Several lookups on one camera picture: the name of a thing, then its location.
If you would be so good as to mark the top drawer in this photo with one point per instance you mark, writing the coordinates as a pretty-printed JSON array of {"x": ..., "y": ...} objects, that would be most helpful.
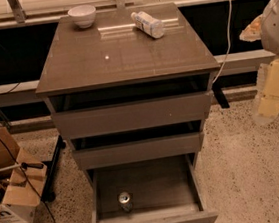
[{"x": 131, "y": 107}]

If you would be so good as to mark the middle drawer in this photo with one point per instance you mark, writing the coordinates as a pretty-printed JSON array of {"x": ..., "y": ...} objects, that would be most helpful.
[{"x": 137, "y": 145}]

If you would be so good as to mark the clear plastic bottle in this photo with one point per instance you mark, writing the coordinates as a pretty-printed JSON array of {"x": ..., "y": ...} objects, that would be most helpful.
[{"x": 148, "y": 24}]

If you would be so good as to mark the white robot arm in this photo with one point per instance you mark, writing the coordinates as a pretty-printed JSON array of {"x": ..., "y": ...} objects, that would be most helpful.
[{"x": 266, "y": 28}]

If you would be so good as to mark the metal window rail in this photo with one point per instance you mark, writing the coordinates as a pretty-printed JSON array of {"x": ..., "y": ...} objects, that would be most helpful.
[{"x": 236, "y": 63}]

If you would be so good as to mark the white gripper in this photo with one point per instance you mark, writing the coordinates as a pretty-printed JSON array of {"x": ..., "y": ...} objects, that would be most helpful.
[{"x": 277, "y": 27}]

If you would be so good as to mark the open bottom drawer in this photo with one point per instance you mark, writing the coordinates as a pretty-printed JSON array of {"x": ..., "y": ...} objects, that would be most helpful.
[{"x": 163, "y": 191}]

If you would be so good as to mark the open cardboard box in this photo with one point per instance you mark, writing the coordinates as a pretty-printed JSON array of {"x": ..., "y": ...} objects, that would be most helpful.
[{"x": 20, "y": 189}]

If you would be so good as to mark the brown drawer cabinet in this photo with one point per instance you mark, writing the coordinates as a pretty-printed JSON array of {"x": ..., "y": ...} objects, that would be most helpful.
[{"x": 114, "y": 52}]

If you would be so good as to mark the black stand leg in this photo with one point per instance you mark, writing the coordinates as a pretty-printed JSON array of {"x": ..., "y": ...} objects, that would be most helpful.
[{"x": 48, "y": 194}]

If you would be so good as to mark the white ceramic bowl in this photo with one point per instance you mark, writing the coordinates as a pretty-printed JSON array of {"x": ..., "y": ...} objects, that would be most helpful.
[{"x": 83, "y": 16}]

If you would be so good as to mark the black-handled tool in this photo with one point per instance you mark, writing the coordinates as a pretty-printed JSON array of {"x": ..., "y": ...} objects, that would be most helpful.
[{"x": 23, "y": 166}]

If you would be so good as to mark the redbull can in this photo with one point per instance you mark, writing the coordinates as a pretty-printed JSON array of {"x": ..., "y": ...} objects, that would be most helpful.
[{"x": 125, "y": 201}]

